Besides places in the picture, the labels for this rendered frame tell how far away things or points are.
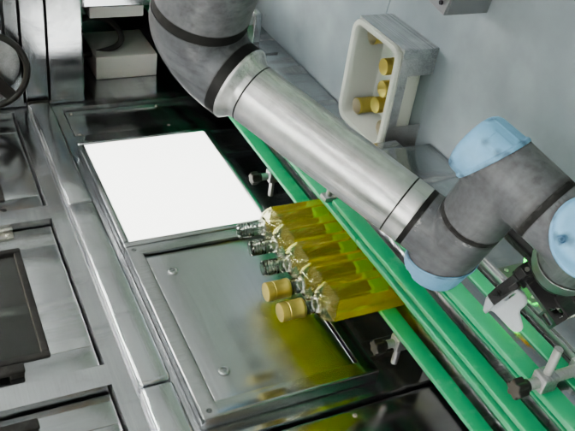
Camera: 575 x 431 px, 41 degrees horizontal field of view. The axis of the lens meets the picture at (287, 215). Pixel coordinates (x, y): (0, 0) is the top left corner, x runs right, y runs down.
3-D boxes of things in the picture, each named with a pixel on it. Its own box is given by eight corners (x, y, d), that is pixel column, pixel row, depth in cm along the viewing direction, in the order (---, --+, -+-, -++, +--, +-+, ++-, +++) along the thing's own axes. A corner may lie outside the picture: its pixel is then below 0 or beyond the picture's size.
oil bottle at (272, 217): (347, 214, 162) (254, 230, 153) (352, 191, 159) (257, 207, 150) (360, 229, 158) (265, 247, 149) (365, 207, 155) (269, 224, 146)
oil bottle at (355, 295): (406, 283, 145) (305, 306, 136) (412, 259, 142) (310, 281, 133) (423, 302, 141) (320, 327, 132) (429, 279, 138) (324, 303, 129)
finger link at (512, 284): (486, 309, 98) (529, 278, 91) (479, 298, 98) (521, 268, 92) (509, 297, 101) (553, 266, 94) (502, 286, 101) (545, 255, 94)
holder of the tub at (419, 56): (368, 130, 174) (338, 133, 171) (393, 13, 158) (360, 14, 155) (408, 169, 162) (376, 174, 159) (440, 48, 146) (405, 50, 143)
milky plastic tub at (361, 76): (370, 109, 171) (335, 113, 167) (390, 12, 158) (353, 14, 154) (411, 149, 159) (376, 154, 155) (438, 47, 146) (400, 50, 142)
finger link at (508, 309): (491, 349, 101) (535, 321, 94) (465, 310, 103) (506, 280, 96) (506, 340, 103) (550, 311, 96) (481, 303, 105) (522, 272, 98)
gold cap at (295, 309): (300, 318, 133) (277, 323, 131) (296, 298, 134) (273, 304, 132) (309, 316, 130) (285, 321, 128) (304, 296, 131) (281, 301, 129)
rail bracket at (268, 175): (297, 185, 183) (245, 193, 177) (300, 161, 179) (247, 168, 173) (304, 195, 180) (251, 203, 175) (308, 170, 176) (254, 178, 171)
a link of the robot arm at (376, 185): (115, 72, 95) (436, 320, 88) (129, 2, 87) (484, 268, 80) (174, 36, 103) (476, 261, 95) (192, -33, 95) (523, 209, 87)
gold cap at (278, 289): (282, 289, 138) (260, 294, 137) (284, 274, 137) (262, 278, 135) (291, 301, 136) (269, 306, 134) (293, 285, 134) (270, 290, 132)
